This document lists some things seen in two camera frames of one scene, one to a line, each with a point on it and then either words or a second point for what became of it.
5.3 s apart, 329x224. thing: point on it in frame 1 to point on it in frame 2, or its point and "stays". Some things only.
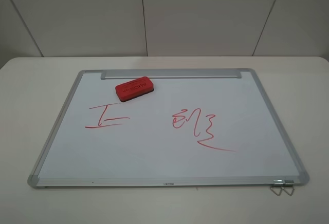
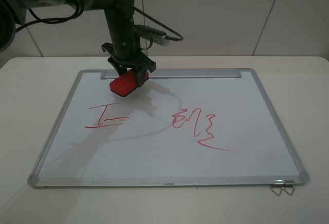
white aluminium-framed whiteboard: x=224 y=132 stays
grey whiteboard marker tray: x=172 y=74 stays
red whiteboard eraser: x=134 y=89 to x=124 y=84
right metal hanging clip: x=289 y=183 stays
